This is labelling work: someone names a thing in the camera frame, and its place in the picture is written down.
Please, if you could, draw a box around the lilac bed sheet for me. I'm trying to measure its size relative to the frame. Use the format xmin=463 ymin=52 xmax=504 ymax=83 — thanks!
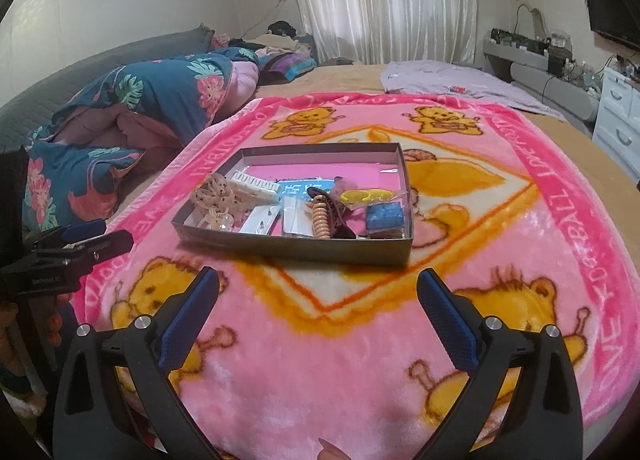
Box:
xmin=381 ymin=60 xmax=564 ymax=121

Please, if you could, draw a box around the maroon barrette hair clip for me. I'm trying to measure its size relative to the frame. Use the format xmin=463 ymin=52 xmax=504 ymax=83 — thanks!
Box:
xmin=307 ymin=187 xmax=357 ymax=240

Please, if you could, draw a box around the white drawer cabinet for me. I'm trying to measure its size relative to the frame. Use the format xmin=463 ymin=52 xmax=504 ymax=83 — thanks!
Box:
xmin=592 ymin=68 xmax=640 ymax=185

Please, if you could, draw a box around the purple striped pillow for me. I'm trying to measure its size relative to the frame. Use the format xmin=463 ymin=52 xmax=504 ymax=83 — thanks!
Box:
xmin=258 ymin=51 xmax=317 ymax=86

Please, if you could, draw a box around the beige sheer bow hairclip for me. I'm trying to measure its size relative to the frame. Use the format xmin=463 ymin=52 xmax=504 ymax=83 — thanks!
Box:
xmin=190 ymin=173 xmax=248 ymax=229

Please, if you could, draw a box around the beige spiral hair tie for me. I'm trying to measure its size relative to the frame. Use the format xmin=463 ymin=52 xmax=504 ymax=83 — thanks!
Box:
xmin=310 ymin=193 xmax=332 ymax=241

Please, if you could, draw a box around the black television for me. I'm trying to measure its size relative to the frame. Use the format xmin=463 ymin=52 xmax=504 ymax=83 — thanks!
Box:
xmin=585 ymin=0 xmax=639 ymax=49

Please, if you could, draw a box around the blue hair clip pack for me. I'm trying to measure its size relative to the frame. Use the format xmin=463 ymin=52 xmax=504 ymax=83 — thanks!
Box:
xmin=366 ymin=202 xmax=405 ymax=238

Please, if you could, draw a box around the person's left hand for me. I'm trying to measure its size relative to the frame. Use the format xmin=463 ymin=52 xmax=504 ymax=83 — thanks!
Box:
xmin=1 ymin=293 xmax=72 ymax=383

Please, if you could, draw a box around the floral blue pink quilt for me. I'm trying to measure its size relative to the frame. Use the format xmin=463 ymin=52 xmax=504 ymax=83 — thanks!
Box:
xmin=22 ymin=47 xmax=259 ymax=231

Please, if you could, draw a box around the pink teddy bear blanket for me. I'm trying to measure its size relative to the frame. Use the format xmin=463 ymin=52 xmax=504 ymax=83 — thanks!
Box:
xmin=74 ymin=94 xmax=639 ymax=459

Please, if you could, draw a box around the clear bag earring card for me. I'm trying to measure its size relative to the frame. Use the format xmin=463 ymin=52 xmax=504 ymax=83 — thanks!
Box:
xmin=282 ymin=197 xmax=314 ymax=238

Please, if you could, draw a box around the person's right hand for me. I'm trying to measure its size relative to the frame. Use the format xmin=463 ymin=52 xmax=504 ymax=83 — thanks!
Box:
xmin=317 ymin=438 xmax=352 ymax=460

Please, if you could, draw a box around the yellow hair clip packet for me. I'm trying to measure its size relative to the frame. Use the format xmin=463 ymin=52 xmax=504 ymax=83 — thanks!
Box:
xmin=338 ymin=188 xmax=406 ymax=211

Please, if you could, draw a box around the white claw hair clip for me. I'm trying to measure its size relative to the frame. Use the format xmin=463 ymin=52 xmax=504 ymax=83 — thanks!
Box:
xmin=229 ymin=172 xmax=280 ymax=203

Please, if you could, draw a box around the white hairpin card packet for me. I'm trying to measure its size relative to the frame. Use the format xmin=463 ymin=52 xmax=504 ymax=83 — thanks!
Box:
xmin=240 ymin=204 xmax=280 ymax=235

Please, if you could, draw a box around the grey cardboard box tray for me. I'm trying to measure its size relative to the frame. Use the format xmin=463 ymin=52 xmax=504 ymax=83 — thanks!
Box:
xmin=172 ymin=143 xmax=413 ymax=267

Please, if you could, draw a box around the clear pearl claw clip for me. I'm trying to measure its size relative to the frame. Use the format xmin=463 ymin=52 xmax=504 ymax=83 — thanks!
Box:
xmin=205 ymin=213 xmax=234 ymax=232

